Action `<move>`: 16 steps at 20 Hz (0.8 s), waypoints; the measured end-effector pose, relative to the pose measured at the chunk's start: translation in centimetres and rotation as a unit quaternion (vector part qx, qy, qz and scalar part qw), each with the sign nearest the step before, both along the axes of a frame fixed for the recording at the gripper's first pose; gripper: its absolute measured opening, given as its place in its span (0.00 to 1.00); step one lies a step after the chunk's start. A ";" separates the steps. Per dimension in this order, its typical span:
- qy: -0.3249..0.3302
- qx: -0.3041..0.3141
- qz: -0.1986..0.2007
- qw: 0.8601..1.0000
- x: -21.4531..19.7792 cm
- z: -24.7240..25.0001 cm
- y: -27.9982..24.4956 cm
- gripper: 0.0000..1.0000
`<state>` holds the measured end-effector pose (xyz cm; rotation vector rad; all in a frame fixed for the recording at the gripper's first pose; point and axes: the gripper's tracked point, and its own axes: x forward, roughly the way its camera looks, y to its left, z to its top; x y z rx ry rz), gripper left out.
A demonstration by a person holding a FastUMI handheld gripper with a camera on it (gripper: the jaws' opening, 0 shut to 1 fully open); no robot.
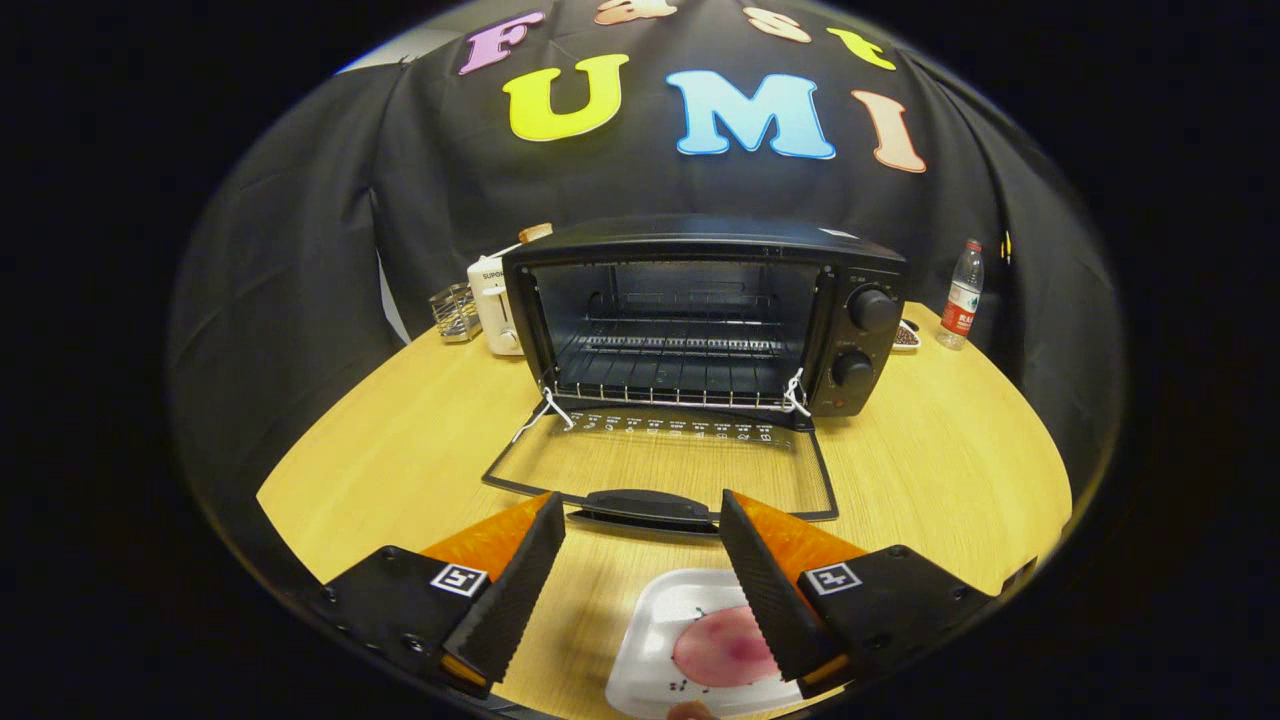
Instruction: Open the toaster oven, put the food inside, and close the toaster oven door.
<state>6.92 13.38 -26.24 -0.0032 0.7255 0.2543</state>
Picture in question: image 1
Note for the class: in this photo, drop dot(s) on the black toaster oven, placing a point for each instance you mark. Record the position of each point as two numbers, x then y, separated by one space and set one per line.
690 232

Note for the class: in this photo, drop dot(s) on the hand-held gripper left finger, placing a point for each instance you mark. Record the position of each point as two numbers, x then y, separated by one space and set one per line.
515 600

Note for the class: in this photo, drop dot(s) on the bread slice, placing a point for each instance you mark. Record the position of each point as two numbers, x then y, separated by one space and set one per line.
535 233

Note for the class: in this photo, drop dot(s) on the white square plate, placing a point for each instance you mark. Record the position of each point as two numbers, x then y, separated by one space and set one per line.
660 640

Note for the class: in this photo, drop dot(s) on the white sectioned dish of beans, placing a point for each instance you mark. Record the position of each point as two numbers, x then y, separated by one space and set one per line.
906 337

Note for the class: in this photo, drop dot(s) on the clear water bottle red label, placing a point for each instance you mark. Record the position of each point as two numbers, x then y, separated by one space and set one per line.
962 300

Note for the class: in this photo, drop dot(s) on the pink round food slice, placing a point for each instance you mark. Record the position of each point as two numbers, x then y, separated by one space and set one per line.
715 650

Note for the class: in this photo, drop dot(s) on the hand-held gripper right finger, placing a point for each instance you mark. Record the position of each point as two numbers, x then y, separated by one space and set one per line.
765 600

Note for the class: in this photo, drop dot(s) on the white bread toaster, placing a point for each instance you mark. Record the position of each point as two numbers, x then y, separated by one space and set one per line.
490 300

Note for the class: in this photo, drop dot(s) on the black backdrop cloth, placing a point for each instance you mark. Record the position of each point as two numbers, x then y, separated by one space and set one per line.
300 250

